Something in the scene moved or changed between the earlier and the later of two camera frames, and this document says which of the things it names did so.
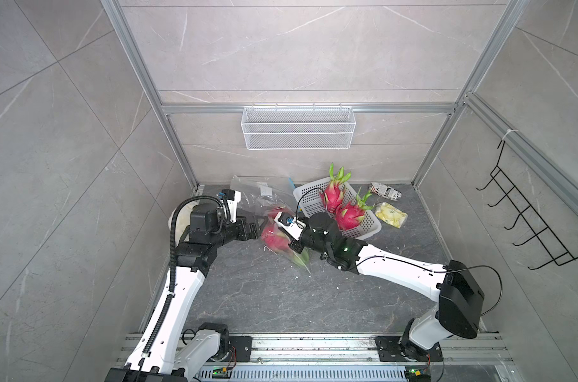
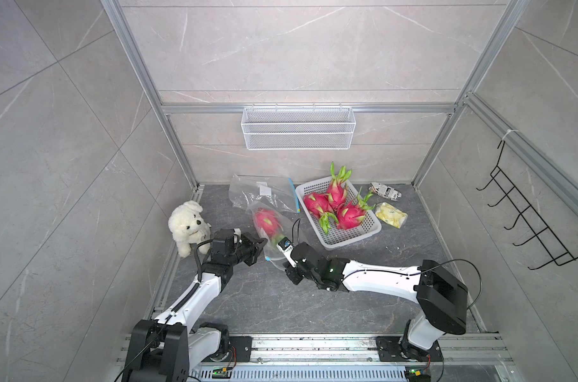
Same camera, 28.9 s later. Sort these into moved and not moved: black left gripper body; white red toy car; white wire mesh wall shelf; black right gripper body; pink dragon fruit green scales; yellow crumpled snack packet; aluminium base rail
Moved: black left gripper body; black right gripper body
Not moved: white wire mesh wall shelf; aluminium base rail; pink dragon fruit green scales; white red toy car; yellow crumpled snack packet
